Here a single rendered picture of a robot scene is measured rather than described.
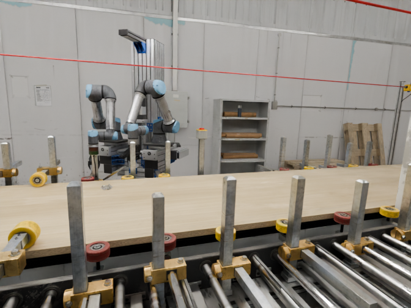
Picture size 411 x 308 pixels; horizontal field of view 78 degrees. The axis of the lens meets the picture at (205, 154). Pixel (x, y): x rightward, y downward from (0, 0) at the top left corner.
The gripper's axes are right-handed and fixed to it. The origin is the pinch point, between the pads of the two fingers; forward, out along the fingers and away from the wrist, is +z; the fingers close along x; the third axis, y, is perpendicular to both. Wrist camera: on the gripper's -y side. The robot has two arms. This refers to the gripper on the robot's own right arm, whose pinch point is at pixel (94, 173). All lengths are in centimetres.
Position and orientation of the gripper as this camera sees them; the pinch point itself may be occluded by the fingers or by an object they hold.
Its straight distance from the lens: 226.9
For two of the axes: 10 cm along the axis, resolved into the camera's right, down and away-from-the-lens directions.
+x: -9.5, 0.3, -3.1
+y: -3.1, -1.8, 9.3
